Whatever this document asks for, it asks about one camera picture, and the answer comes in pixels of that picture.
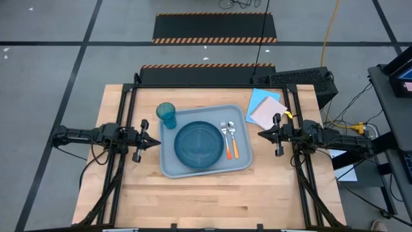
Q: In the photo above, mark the dark blue round plate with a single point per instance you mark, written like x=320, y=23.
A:
x=198, y=145

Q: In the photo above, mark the teal faceted plastic cup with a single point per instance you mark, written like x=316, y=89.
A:
x=166, y=114

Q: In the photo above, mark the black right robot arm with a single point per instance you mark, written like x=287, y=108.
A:
x=341, y=140

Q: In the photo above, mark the black monitor on desk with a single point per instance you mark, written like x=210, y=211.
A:
x=400, y=77

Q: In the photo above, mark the person's shoe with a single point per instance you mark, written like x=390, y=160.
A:
x=379, y=226

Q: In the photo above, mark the grey side desk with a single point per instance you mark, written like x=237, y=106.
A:
x=391, y=106

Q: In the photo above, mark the pink notepad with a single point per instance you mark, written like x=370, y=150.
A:
x=267, y=111

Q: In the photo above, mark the blue notebook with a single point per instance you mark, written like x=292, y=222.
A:
x=257, y=100

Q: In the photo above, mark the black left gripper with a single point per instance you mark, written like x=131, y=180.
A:
x=140, y=141

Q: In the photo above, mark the grey plastic tray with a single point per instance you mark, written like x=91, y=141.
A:
x=170, y=161

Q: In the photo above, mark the black metal table frame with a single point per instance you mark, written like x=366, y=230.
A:
x=209, y=86

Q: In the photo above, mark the small yellow tag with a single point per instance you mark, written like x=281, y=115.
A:
x=288, y=114

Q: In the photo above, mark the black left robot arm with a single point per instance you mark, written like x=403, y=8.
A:
x=83, y=137

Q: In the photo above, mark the white paper sheet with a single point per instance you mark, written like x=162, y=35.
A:
x=347, y=170

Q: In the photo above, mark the yellow power plug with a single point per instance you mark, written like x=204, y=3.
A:
x=358, y=128

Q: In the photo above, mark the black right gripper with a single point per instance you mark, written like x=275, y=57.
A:
x=284, y=135

